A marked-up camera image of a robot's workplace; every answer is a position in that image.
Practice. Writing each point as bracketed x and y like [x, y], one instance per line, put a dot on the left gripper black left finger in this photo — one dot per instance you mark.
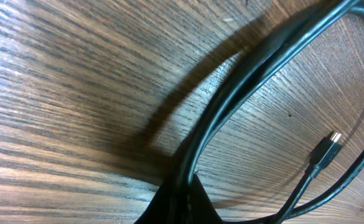
[161, 209]

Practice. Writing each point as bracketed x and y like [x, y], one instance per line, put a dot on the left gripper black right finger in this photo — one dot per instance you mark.
[199, 207]

